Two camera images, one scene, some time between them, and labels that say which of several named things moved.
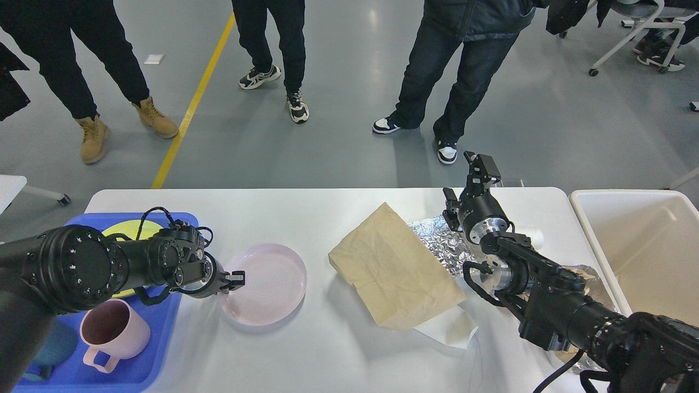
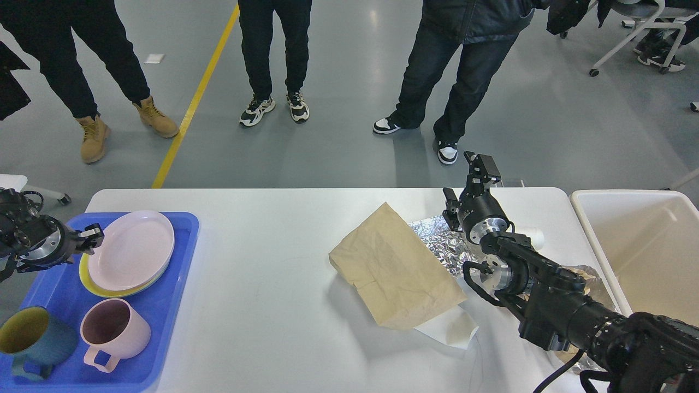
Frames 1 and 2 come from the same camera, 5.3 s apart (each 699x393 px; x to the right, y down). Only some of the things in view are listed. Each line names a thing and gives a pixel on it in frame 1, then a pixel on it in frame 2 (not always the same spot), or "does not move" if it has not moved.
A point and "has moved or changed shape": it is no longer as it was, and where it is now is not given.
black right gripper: (481, 215) does not move
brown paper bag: (399, 279) does not move
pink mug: (114, 327) does not move
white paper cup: (536, 237) does not move
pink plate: (275, 283) has moved or changed shape
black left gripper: (237, 279) -> (59, 248)
